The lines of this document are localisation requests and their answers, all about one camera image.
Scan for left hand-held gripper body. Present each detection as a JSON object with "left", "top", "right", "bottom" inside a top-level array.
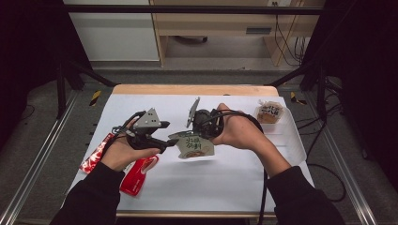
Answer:
[{"left": 125, "top": 107, "right": 169, "bottom": 155}]

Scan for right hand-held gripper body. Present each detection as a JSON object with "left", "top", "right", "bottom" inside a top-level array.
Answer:
[{"left": 186, "top": 97, "right": 225, "bottom": 141}]

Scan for beige packet with green print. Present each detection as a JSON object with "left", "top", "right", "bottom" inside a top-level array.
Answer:
[{"left": 168, "top": 130, "right": 216, "bottom": 159}]

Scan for red and white seasoning packet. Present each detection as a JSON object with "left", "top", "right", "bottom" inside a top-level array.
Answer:
[{"left": 119, "top": 155, "right": 160, "bottom": 197}]

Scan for person's right hand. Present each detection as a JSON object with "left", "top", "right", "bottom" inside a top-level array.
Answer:
[{"left": 211, "top": 102, "right": 268, "bottom": 151}]

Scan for person's left hand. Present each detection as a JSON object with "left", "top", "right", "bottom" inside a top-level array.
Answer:
[{"left": 99, "top": 123, "right": 162, "bottom": 173}]

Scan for white paper sheet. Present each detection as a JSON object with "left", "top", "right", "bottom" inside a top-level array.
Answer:
[{"left": 67, "top": 93, "right": 315, "bottom": 214}]

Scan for yellow and black tape piece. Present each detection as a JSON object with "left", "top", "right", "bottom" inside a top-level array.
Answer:
[
  {"left": 89, "top": 89, "right": 102, "bottom": 107},
  {"left": 289, "top": 91, "right": 308, "bottom": 106}
]

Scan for shiny red patterned packet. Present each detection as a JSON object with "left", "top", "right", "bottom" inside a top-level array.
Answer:
[{"left": 79, "top": 132, "right": 115, "bottom": 174}]

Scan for clear packet with brown food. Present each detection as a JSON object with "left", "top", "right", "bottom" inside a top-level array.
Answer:
[{"left": 253, "top": 99, "right": 285, "bottom": 125}]

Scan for white cabinet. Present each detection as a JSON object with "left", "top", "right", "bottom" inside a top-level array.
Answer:
[{"left": 64, "top": 0, "right": 161, "bottom": 62}]

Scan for light wooden desk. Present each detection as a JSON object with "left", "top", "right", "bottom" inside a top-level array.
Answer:
[{"left": 149, "top": 0, "right": 327, "bottom": 68}]

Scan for black curtain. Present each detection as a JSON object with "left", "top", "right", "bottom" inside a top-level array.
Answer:
[
  {"left": 0, "top": 0, "right": 93, "bottom": 148},
  {"left": 301, "top": 0, "right": 398, "bottom": 188}
]

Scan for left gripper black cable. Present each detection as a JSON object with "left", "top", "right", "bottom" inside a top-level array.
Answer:
[{"left": 102, "top": 110, "right": 148, "bottom": 156}]

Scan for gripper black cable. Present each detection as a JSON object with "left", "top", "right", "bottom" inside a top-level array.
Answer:
[
  {"left": 200, "top": 109, "right": 270, "bottom": 225},
  {"left": 102, "top": 110, "right": 148, "bottom": 156}
]

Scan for black diagonal frame strut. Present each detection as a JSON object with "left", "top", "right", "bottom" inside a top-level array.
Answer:
[
  {"left": 268, "top": 60, "right": 323, "bottom": 88},
  {"left": 64, "top": 59, "right": 117, "bottom": 88}
]

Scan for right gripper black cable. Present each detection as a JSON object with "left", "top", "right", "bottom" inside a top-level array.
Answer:
[{"left": 200, "top": 109, "right": 270, "bottom": 225}]

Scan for aluminium floor rail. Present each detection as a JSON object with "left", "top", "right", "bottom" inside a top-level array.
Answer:
[
  {"left": 0, "top": 90, "right": 81, "bottom": 225},
  {"left": 304, "top": 90, "right": 379, "bottom": 225}
]

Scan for black horizontal frame bar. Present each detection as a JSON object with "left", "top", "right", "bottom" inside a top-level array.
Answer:
[{"left": 64, "top": 4, "right": 327, "bottom": 16}]

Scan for black cables under desk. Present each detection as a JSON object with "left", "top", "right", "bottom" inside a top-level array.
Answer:
[{"left": 273, "top": 1, "right": 309, "bottom": 68}]

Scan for black floor cable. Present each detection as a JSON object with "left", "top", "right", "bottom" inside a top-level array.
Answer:
[{"left": 295, "top": 102, "right": 346, "bottom": 203}]

